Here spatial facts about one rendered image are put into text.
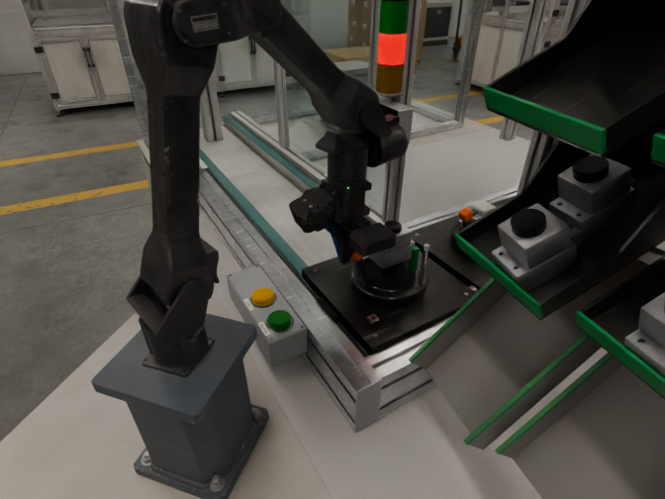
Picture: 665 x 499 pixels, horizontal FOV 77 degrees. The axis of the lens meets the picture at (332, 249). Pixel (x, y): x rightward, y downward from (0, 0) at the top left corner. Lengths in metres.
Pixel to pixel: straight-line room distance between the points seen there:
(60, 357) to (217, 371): 1.79
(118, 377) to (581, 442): 0.52
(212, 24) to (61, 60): 5.46
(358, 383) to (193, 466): 0.24
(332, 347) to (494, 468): 0.29
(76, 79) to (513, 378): 5.65
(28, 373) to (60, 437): 1.49
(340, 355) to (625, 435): 0.36
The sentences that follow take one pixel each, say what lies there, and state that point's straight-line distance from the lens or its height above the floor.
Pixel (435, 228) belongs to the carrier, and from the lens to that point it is 0.98.
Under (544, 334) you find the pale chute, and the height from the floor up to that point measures 1.09.
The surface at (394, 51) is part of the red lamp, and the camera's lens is 0.83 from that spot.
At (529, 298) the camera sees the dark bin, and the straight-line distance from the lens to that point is 0.43.
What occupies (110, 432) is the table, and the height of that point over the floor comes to 0.86.
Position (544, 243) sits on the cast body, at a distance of 0.42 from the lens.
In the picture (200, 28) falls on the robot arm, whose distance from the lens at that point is 0.40.
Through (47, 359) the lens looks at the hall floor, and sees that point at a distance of 2.32.
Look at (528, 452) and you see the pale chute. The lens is 0.58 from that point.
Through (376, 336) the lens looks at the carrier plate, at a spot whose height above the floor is 0.97.
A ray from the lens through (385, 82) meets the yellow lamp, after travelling 0.84.
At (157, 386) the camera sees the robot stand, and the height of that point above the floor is 1.06.
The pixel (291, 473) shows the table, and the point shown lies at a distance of 0.69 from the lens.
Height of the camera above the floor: 1.46
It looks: 34 degrees down
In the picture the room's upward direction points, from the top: straight up
